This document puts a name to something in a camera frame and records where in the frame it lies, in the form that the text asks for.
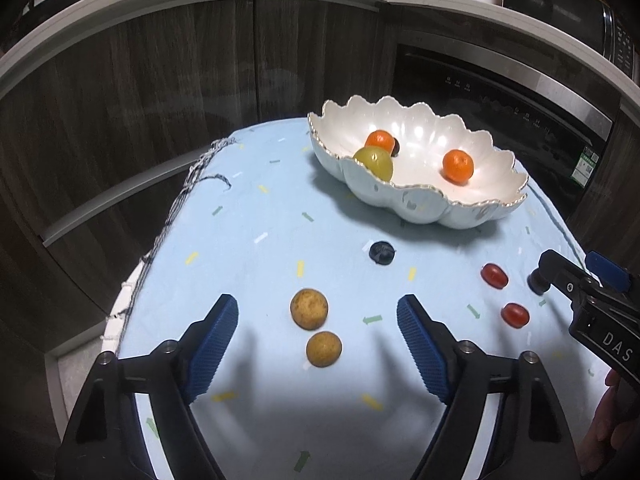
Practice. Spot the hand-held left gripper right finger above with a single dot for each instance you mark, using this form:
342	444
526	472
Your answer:
422	350

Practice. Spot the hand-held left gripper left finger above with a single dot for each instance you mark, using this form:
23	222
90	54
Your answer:
212	350

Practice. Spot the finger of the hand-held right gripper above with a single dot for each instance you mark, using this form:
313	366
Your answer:
607	270
567	280

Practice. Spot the dark purple grape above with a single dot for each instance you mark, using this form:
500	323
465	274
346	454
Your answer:
537	284
395	146
381	252

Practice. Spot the small brown longan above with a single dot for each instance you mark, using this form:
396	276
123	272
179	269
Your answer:
324	350

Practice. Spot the large brown longan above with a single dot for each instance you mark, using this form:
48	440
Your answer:
309	308

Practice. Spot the orange mandarin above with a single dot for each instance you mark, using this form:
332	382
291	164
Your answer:
378	139
457	166

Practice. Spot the round green fruit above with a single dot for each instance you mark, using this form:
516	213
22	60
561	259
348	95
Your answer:
375	162

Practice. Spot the white scalloped bowl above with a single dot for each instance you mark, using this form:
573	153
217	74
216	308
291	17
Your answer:
430	135

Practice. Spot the person's right hand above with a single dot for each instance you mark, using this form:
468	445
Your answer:
612	430

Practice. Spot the red cherry tomato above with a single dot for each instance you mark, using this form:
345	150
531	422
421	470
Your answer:
515	314
494	275

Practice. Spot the light blue patterned tablecloth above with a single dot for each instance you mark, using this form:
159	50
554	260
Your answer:
280	240

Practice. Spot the built-in oven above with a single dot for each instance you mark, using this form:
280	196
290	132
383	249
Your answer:
500	100

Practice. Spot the dark wood kitchen cabinets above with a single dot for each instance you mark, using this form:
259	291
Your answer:
150	110

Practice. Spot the black microwave oven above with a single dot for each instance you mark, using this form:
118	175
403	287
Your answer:
575	5

